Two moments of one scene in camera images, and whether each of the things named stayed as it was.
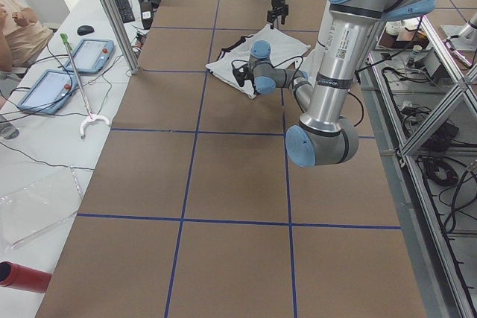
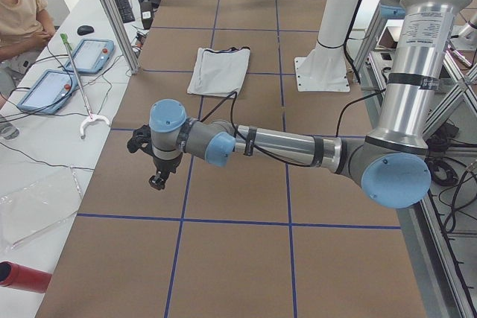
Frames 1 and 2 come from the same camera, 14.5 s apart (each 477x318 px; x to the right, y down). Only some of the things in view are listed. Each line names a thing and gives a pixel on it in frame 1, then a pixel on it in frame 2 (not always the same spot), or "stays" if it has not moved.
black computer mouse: x=85 y=30 stays
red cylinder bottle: x=15 y=275 stays
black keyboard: x=124 y=6 stays
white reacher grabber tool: x=90 y=117 stays
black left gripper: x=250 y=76 to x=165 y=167
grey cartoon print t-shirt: x=286 y=51 to x=219 y=71
